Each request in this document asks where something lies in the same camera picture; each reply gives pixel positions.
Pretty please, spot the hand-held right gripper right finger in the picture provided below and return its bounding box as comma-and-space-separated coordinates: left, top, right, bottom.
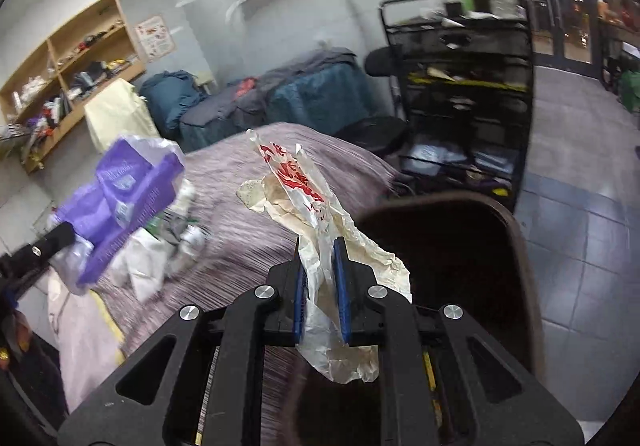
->
332, 236, 586, 446

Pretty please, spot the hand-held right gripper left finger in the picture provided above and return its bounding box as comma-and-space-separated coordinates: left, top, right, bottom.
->
57, 239, 308, 446

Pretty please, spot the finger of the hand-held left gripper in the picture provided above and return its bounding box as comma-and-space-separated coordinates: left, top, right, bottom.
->
10, 221, 76, 277

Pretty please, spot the purple plastic bag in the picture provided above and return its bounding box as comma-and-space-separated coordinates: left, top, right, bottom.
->
52, 136, 187, 287

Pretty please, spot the red-print paper wrapper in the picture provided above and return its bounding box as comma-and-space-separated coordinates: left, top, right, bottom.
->
236, 129, 413, 384

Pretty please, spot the dark brown bin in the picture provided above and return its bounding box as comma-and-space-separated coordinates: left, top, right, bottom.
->
280, 191, 546, 446

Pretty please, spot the pile of crumpled white wrappers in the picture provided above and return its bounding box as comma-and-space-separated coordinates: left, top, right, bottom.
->
50, 181, 208, 302

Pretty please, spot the yellow cloth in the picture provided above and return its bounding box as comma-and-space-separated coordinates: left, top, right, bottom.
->
95, 296, 126, 342

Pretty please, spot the pink cloth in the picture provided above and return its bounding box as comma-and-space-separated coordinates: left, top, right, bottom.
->
47, 271, 126, 412

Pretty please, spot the cream cloth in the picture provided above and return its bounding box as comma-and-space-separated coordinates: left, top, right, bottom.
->
84, 79, 161, 152

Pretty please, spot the black chair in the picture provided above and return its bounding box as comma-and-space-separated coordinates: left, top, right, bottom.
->
334, 45, 410, 157

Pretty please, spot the teal blue bedding pile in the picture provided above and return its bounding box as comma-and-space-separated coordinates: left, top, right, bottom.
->
139, 70, 211, 139

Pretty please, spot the wooden cubby shelf unit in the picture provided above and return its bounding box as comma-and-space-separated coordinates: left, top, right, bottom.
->
0, 0, 148, 174

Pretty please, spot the grey blue covered pile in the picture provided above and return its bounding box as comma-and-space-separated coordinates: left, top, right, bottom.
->
179, 49, 373, 152

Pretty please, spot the black mesh cart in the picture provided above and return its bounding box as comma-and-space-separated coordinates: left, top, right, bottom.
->
379, 0, 533, 212

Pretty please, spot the glass door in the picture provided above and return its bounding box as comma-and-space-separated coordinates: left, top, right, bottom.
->
492, 0, 640, 77

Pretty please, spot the wall poster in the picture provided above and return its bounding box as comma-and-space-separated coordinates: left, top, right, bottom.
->
134, 15, 177, 62

